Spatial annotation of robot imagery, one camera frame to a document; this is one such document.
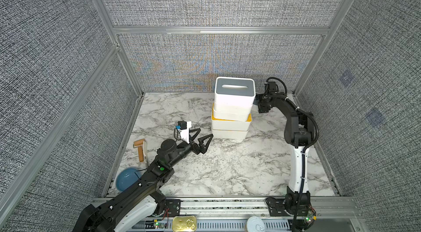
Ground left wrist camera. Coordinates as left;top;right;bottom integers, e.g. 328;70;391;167
174;121;192;144

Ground blue ceramic bowl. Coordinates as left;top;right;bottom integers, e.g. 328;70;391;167
115;167;141;192

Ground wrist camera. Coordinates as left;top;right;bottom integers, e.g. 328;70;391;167
266;81;278;93
174;121;192;144

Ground large bamboo lid tissue box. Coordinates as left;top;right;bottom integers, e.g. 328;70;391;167
212;129;248;140

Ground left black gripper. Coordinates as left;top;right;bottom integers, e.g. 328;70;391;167
168;128;212;168

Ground white round lid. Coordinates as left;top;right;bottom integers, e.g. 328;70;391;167
244;216;266;232

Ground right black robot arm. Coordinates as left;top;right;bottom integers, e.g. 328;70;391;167
255;77;320;232

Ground gold sardine tin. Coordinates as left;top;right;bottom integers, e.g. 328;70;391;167
172;216;197;232

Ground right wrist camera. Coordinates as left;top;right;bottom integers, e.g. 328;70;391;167
266;81;278;93

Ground yellow lid tissue box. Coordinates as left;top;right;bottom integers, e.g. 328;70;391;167
211;113;252;131

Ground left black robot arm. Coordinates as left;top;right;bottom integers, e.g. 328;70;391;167
73;128;213;232

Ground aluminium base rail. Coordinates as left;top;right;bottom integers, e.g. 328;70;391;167
127;196;369;232

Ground grey lid tissue box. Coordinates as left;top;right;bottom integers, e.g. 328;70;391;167
214;76;256;107

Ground wooden block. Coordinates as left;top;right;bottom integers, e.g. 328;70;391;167
133;138;147;162

